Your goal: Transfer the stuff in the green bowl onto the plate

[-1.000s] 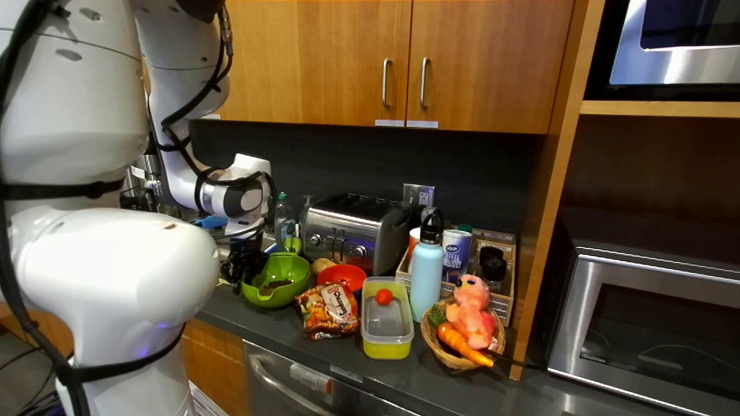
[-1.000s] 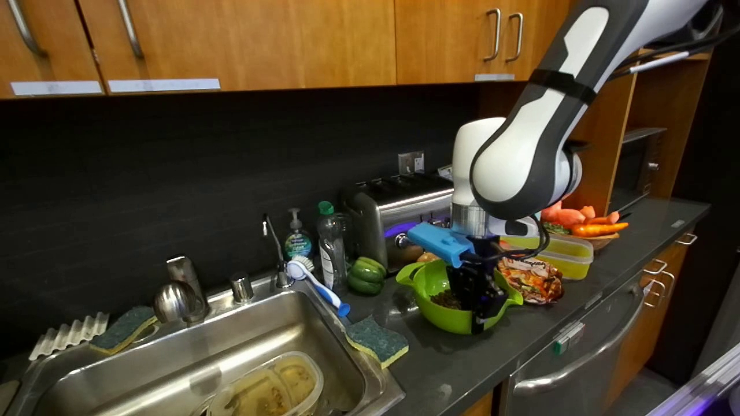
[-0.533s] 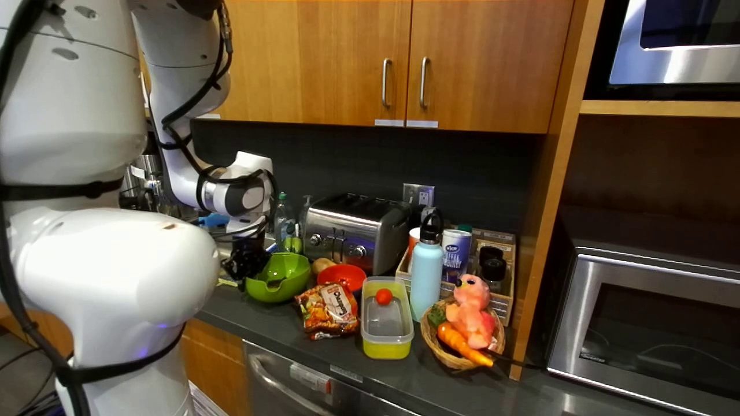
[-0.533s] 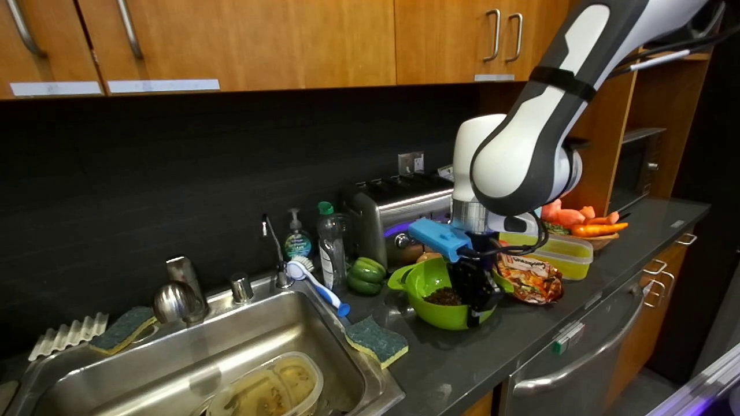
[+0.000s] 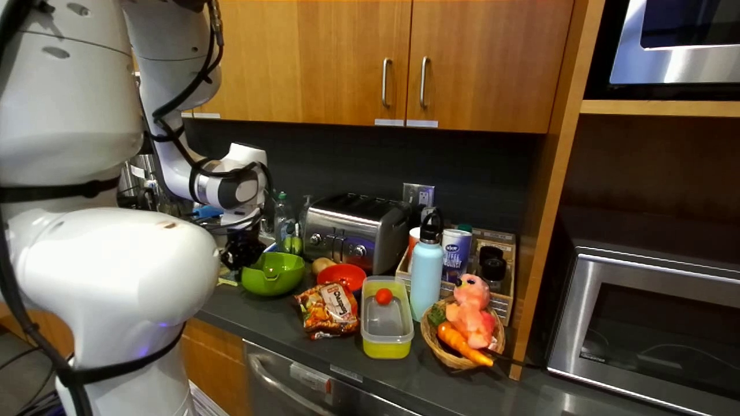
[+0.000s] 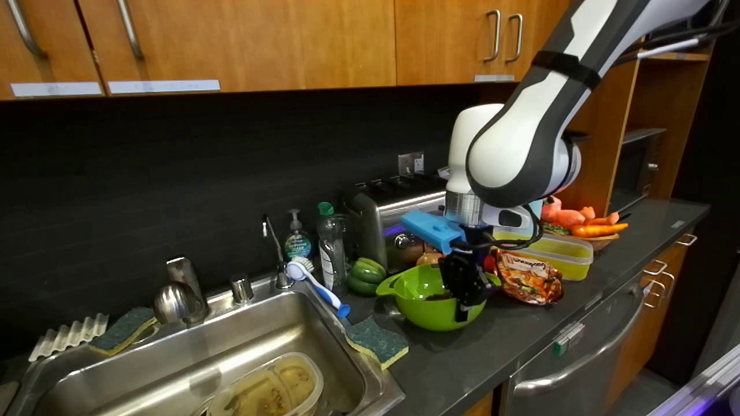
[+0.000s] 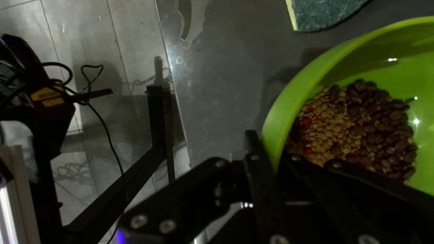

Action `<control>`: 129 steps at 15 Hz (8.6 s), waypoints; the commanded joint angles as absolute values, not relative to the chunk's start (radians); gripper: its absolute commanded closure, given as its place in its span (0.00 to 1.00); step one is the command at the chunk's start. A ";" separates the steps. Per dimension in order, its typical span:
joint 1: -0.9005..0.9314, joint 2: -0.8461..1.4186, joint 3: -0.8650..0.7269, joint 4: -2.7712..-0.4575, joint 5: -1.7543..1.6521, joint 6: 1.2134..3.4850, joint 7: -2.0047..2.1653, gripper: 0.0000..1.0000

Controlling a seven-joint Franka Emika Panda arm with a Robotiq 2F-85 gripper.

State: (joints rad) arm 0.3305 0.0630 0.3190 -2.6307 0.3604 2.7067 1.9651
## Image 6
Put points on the green plastic bowl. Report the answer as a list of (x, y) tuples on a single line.
[(420, 303)]

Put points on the clear plastic container with residue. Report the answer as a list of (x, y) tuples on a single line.
[(269, 385)]

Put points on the clear soap dispenser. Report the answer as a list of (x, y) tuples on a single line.
[(297, 243)]

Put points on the white cabinet label strip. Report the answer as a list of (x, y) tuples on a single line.
[(505, 77), (54, 88), (483, 77), (163, 86)]

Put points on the green bell pepper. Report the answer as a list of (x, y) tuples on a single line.
[(365, 276)]

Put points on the clear bottle with green cap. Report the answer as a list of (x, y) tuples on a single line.
[(332, 251)]

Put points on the stainless steel dishwasher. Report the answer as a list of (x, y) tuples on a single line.
[(578, 354)]

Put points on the green yellow sponge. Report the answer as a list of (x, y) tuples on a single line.
[(378, 340), (127, 328)]

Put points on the silver countertop oven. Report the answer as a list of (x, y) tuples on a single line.
[(637, 175)]

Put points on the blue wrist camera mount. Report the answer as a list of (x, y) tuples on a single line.
[(431, 229)]

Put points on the wooden cabinet door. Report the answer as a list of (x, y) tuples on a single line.
[(54, 48), (254, 42), (539, 31), (440, 38)]

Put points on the silver black toaster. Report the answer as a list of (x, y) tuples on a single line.
[(370, 220)]

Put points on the orange instant noodle packet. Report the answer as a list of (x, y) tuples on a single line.
[(529, 278)]

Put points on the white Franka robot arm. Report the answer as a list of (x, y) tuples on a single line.
[(533, 131)]

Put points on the wall power outlet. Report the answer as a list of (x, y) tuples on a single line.
[(409, 162)]

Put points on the pink plush toy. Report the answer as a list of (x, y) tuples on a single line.
[(557, 216)]

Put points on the stainless steel sink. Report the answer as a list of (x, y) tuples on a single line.
[(193, 347)]

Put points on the white dish rack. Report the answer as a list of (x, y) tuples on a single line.
[(69, 337)]

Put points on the yellow container with clear lid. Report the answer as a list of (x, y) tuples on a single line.
[(563, 258)]

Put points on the blue white dish brush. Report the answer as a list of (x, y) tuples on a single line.
[(314, 286)]

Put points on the yellow onion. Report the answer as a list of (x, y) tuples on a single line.
[(429, 259)]

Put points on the metal cup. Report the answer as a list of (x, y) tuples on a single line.
[(180, 297)]

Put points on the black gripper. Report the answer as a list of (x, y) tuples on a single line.
[(465, 268)]

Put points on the thin metal faucet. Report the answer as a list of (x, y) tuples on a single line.
[(273, 245)]

